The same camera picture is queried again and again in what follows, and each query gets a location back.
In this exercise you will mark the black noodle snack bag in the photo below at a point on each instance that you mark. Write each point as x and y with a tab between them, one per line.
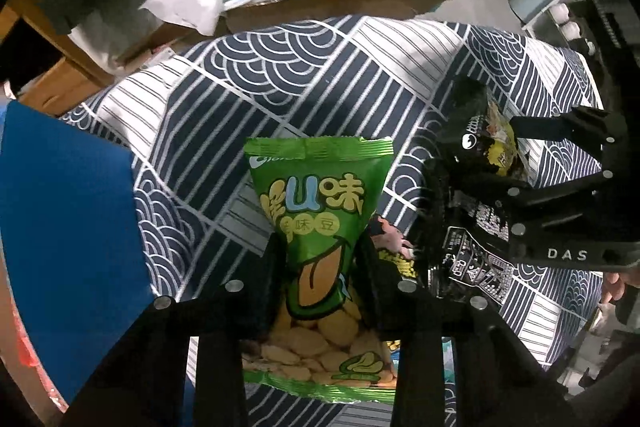
464	234

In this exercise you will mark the person's right hand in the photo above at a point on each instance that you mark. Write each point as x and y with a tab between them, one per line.
614	284

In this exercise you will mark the blue-rimmed cardboard box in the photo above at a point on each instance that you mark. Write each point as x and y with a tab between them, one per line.
74	256

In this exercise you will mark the wooden cabinet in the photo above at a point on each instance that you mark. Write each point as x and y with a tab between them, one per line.
44	69

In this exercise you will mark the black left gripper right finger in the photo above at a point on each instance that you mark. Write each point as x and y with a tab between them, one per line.
497	381

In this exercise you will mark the metal shoe rack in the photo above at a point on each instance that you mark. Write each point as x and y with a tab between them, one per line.
561	24

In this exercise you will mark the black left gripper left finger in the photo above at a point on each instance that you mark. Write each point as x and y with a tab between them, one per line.
179	363

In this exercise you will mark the green bean snack bag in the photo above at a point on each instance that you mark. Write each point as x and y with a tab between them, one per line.
318	195

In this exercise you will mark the navy white patterned tablecloth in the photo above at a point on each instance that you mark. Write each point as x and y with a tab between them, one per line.
187	118

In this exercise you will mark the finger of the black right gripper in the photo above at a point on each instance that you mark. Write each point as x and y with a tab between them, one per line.
450	185
575	128

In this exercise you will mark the large brown cardboard box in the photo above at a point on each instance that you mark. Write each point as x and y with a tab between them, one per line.
244	15

